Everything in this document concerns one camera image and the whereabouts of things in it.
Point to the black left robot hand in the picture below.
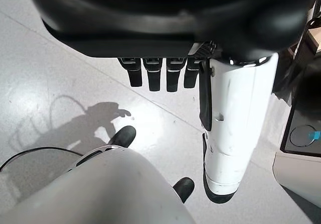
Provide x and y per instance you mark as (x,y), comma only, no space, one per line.
(140,15)

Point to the dark clothes pile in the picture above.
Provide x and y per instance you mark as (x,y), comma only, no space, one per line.
(307,88)

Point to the beige washing machine black panel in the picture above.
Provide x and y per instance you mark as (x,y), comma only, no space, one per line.
(298,173)

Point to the white robot shin with foot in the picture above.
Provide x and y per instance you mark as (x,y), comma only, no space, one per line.
(240,113)

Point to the brown cardboard box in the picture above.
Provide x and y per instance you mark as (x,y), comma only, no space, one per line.
(315,38)

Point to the small blue tag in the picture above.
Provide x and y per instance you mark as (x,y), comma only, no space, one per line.
(315,135)

